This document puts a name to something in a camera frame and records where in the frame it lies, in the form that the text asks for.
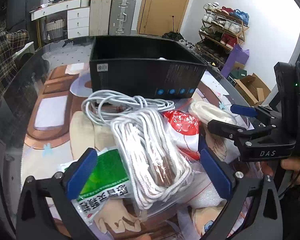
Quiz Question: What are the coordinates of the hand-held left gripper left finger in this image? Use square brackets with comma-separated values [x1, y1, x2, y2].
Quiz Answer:
[16, 148, 98, 240]

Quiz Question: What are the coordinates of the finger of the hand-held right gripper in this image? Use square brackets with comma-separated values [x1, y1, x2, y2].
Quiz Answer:
[207, 119, 276, 145]
[230, 104, 278, 124]

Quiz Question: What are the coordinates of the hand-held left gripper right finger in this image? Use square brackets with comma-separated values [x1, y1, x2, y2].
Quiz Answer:
[200, 148, 283, 240]

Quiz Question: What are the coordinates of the white foam sheet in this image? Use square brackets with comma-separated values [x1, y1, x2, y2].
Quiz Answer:
[190, 162, 228, 208]

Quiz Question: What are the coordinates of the green and white packet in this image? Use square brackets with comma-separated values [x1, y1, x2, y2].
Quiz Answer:
[60, 149, 130, 227]

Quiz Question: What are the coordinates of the small white rope bundle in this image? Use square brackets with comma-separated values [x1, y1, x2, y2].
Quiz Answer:
[188, 100, 240, 130]

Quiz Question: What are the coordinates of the red and white packet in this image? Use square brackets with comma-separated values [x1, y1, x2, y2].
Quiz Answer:
[162, 110, 200, 159]

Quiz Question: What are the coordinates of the bagged large white rope bundle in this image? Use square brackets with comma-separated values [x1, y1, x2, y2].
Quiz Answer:
[110, 109, 192, 210]

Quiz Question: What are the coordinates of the white cable coil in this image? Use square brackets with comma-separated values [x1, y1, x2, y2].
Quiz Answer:
[81, 90, 176, 125]

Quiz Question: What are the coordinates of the black cardboard box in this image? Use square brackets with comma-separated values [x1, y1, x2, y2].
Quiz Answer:
[89, 35, 207, 100]

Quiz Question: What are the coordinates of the person's right hand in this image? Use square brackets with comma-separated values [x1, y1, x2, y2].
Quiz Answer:
[261, 156, 300, 190]

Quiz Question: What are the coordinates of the open cardboard box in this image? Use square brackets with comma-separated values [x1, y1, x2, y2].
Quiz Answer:
[234, 73, 272, 107]

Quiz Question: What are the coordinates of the dark green box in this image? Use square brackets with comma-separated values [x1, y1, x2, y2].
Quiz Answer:
[227, 70, 248, 80]

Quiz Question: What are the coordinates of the purple bag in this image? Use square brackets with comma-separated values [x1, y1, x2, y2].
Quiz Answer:
[220, 44, 250, 79]

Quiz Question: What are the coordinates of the printed table mat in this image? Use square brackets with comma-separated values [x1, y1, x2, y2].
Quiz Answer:
[22, 62, 240, 240]

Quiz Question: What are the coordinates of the wooden shoe rack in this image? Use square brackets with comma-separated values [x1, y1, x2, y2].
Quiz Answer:
[197, 2, 250, 65]

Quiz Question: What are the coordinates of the row of shoes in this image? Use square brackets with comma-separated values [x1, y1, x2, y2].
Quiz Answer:
[177, 39, 198, 50]

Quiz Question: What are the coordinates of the blue plastic bag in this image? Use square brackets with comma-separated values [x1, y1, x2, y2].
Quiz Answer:
[232, 9, 250, 25]

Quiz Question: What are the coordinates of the black umbrella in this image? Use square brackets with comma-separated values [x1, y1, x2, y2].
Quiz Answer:
[162, 15, 183, 42]

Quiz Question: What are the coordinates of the white paper sheet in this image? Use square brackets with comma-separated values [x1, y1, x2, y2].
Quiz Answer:
[66, 64, 85, 75]

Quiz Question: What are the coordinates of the wooden door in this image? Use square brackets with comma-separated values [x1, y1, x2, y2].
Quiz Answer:
[137, 0, 195, 37]

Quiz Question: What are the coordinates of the silver suitcase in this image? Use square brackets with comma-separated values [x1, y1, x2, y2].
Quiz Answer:
[109, 0, 137, 36]

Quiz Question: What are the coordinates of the white dresser desk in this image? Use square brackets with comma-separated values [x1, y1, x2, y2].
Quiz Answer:
[30, 0, 92, 39]

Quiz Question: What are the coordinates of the beige suitcase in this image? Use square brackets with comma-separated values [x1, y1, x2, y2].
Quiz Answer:
[89, 0, 113, 37]

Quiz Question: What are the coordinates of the black refrigerator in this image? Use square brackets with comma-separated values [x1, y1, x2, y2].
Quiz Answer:
[5, 0, 44, 30]

